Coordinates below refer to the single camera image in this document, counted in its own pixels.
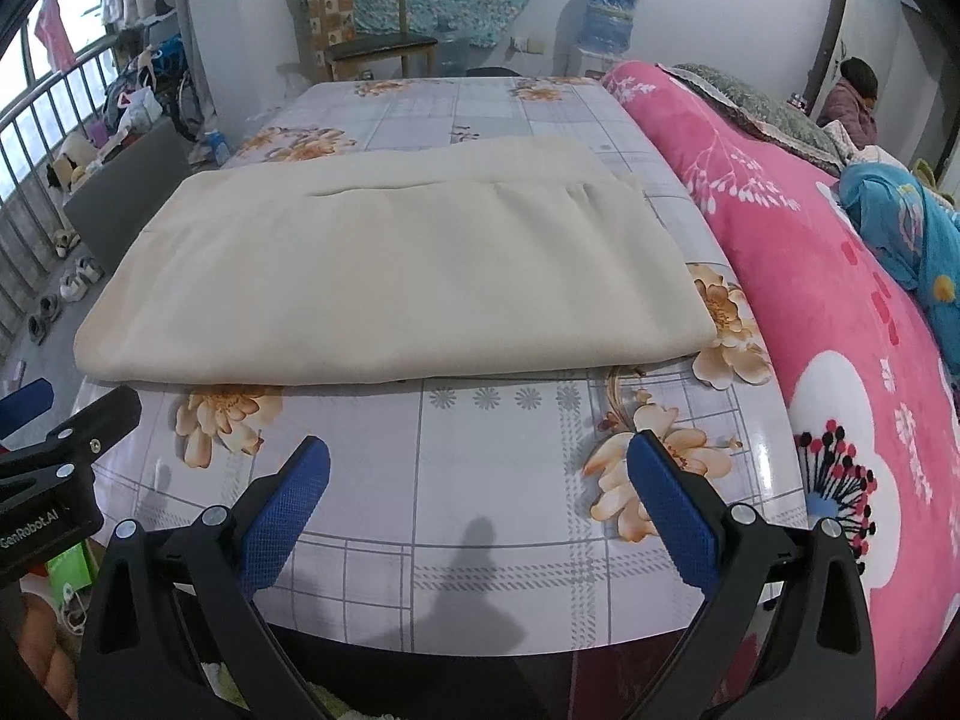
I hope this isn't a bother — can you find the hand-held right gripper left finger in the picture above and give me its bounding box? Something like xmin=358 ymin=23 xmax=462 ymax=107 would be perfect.
xmin=77 ymin=435 xmax=332 ymax=720

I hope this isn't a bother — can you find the blue floral cloth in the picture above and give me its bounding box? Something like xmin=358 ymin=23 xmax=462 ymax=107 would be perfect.
xmin=838 ymin=161 xmax=960 ymax=376

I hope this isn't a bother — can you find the dark door frame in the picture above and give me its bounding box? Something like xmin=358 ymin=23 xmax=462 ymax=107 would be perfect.
xmin=806 ymin=0 xmax=852 ymax=117

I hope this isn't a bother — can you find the person's left hand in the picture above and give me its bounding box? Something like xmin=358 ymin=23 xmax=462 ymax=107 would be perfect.
xmin=15 ymin=600 xmax=80 ymax=720

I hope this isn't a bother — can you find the white water dispenser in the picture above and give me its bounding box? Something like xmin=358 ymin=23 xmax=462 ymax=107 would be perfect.
xmin=574 ymin=45 xmax=627 ymax=81

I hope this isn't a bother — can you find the grey storage box with clutter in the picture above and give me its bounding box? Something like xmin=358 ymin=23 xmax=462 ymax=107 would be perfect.
xmin=64 ymin=120 xmax=192 ymax=271

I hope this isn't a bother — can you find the pile of clothes and bags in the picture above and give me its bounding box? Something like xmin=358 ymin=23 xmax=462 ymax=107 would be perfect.
xmin=45 ymin=30 xmax=218 ymax=188

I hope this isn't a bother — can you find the blue water bottle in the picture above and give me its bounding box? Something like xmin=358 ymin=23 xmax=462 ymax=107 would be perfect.
xmin=585 ymin=0 xmax=640 ymax=57

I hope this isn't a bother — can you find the cream zip jacket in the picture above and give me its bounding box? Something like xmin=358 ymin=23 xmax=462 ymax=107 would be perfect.
xmin=73 ymin=136 xmax=715 ymax=387

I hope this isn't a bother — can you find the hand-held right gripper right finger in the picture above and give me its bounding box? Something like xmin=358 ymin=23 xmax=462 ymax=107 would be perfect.
xmin=622 ymin=429 xmax=877 ymax=720

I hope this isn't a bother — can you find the empty blue water jug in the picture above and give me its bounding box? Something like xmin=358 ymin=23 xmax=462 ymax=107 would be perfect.
xmin=435 ymin=15 xmax=481 ymax=77

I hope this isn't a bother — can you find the white plastic bag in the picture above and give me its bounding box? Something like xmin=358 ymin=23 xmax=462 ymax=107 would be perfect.
xmin=120 ymin=86 xmax=162 ymax=128

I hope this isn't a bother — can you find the pink hanging garment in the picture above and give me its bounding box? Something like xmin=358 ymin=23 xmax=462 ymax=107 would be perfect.
xmin=34 ymin=0 xmax=76 ymax=72

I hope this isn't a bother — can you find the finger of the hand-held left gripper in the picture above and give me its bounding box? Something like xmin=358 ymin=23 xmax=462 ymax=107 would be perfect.
xmin=0 ymin=388 xmax=143 ymax=482
xmin=0 ymin=381 xmax=57 ymax=440

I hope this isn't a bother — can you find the checked patterned cabinet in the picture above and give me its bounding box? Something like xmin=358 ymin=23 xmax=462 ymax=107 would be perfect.
xmin=304 ymin=0 xmax=359 ymax=83

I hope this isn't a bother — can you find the green paper bag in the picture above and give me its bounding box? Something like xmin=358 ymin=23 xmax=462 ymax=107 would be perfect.
xmin=45 ymin=540 xmax=98 ymax=593

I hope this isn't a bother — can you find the wooden chair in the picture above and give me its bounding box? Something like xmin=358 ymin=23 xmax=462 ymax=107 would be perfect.
xmin=307 ymin=0 xmax=440 ymax=83

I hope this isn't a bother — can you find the metal railing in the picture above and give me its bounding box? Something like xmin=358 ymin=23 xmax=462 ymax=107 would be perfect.
xmin=0 ymin=34 xmax=128 ymax=361

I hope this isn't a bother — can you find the grey patterned quilt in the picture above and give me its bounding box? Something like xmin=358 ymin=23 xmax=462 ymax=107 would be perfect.
xmin=656 ymin=64 xmax=856 ymax=177

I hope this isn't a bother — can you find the pink floral blanket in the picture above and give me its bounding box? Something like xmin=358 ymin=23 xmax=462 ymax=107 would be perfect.
xmin=600 ymin=60 xmax=960 ymax=717

